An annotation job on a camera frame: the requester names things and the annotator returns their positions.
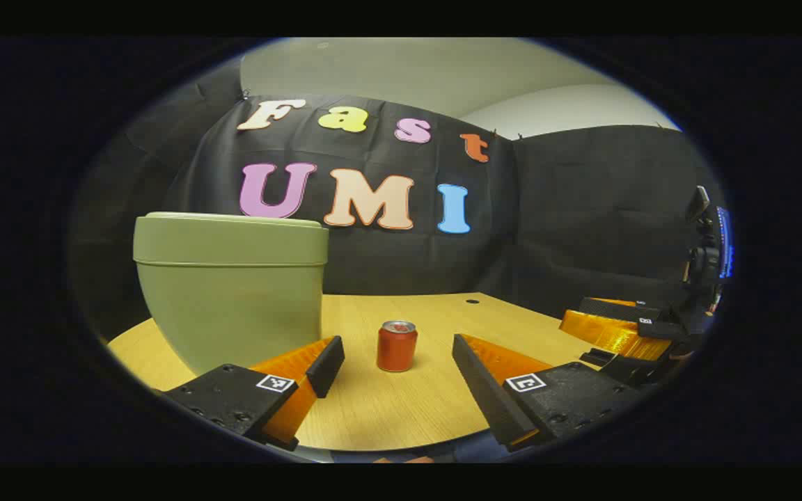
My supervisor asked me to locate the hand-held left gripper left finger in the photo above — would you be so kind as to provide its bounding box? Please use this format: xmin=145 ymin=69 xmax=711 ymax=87
xmin=161 ymin=335 xmax=346 ymax=452

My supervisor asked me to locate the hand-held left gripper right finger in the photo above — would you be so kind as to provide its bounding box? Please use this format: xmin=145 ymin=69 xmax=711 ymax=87
xmin=451 ymin=333 xmax=645 ymax=453

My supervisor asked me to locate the red pop can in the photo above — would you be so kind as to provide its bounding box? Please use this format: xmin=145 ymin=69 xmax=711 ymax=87
xmin=376 ymin=320 xmax=418 ymax=373

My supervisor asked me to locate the green desktop garbage bin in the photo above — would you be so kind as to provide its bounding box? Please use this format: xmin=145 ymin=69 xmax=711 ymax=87
xmin=133 ymin=212 xmax=330 ymax=376

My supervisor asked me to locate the wooden desktop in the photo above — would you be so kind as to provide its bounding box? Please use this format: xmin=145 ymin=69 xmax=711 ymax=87
xmin=107 ymin=292 xmax=607 ymax=453

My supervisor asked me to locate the black backdrop cloth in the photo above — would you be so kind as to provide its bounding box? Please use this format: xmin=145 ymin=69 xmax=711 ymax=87
xmin=70 ymin=56 xmax=729 ymax=342

